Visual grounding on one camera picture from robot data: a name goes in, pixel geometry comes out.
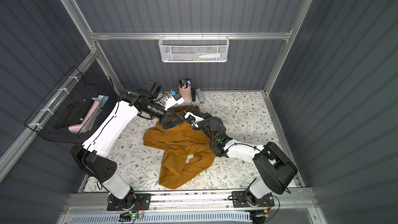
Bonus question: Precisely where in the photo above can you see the mustard brown trousers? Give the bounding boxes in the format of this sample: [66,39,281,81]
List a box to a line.
[143,122,216,190]

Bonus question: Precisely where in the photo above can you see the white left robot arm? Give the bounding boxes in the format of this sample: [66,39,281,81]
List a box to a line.
[70,86,184,205]

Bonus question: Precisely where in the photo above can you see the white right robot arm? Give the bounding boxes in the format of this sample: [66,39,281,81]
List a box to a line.
[187,117,298,205]

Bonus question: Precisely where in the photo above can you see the light blue stapler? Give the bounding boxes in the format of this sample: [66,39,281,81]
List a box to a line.
[195,88,204,104]

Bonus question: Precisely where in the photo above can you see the pink metal pen cup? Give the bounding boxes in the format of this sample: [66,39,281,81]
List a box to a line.
[179,85,192,101]

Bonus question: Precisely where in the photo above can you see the black stapler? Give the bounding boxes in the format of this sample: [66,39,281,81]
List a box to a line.
[191,88,196,102]

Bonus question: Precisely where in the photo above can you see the colourful marker pens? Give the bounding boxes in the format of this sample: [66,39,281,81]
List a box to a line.
[178,79,191,89]

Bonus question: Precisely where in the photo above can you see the black flat item in basket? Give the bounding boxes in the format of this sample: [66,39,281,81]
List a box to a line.
[54,100,92,129]

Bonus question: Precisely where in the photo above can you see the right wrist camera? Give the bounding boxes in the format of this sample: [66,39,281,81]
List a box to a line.
[184,112,204,128]

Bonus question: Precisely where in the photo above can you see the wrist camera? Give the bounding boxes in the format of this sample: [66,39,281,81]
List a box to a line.
[164,91,184,110]
[184,112,204,128]

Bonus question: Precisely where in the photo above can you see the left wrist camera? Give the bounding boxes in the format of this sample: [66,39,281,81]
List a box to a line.
[164,91,184,110]

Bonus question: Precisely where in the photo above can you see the white wire mesh basket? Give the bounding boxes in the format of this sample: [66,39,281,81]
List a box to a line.
[158,36,230,63]

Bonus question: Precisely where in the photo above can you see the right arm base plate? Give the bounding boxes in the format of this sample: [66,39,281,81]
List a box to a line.
[228,191,275,208]

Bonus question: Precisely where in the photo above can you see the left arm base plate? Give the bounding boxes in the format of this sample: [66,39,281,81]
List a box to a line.
[107,194,151,211]

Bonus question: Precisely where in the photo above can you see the pink handle tool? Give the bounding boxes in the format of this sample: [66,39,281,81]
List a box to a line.
[68,95,109,134]

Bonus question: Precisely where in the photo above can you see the black wire wall basket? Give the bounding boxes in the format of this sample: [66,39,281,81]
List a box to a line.
[24,66,117,144]

